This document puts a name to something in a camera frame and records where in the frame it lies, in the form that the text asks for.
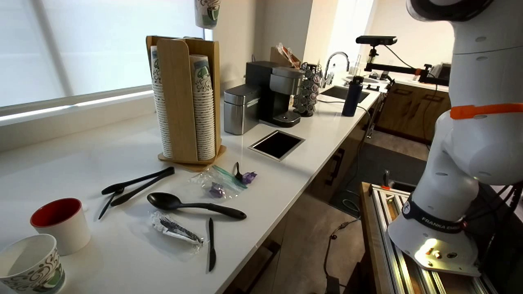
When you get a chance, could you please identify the patterned paper coffee cup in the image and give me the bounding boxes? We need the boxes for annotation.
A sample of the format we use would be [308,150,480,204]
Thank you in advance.
[194,0,220,29]

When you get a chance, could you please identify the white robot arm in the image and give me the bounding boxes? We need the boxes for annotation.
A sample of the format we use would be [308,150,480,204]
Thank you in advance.
[387,0,523,276]

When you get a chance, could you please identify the black coffee machine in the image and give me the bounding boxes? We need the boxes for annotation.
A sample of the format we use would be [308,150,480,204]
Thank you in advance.
[244,60,302,127]

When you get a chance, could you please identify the left stack of paper cups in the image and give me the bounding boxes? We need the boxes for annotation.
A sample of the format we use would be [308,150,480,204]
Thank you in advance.
[148,46,171,160]

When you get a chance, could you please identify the stack of paper cups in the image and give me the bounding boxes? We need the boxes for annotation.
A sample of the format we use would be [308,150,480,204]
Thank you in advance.
[191,55,213,162]
[148,46,171,160]

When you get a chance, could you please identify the right stack of paper cups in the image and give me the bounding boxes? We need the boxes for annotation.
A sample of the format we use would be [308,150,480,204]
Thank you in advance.
[191,55,213,162]

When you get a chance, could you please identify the wooden cup holder stand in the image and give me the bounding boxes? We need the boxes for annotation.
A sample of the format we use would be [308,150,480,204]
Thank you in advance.
[145,36,223,167]

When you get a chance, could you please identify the white cup red inside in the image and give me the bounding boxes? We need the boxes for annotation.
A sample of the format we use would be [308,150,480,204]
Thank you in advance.
[29,198,89,255]

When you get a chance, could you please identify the patterned paper cup near edge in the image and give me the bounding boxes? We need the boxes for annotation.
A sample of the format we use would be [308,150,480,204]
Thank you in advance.
[0,233,65,294]

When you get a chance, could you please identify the black countertop opening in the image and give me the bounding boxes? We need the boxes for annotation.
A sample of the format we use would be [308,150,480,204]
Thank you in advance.
[251,131,302,160]

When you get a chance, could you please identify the grey metal bin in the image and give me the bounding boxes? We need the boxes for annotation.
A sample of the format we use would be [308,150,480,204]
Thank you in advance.
[223,85,258,135]

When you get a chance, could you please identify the clear bag purple items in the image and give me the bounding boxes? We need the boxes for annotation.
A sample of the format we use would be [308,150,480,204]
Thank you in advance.
[200,162,256,199]

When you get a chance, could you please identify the patterned jar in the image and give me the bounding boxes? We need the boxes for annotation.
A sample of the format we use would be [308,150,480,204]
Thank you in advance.
[294,62,321,116]

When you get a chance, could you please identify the sink faucet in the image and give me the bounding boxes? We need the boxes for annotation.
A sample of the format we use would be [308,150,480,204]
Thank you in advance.
[323,51,349,85]

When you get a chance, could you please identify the black plastic spoon pair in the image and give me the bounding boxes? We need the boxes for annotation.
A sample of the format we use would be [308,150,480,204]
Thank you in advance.
[101,167,174,206]

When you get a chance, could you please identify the large black plastic spoon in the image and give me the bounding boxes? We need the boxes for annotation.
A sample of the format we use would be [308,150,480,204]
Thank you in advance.
[146,193,246,220]

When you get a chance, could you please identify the black tumbler bottle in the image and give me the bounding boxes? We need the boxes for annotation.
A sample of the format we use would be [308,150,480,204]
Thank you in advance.
[341,77,362,118]

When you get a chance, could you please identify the black plastic knife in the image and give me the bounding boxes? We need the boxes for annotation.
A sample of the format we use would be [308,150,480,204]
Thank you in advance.
[207,217,217,273]

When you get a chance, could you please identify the wrapped cutlery packet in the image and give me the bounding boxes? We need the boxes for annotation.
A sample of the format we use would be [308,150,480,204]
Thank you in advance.
[150,216,202,247]

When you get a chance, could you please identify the dark wooden cabinet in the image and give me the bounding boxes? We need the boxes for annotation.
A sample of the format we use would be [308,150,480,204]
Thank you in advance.
[375,83,449,144]

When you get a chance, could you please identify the black plastic fork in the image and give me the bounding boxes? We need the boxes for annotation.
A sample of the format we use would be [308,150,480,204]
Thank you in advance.
[97,189,122,220]

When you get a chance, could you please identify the camera on black stand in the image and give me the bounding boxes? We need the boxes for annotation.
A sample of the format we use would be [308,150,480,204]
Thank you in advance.
[354,34,431,78]

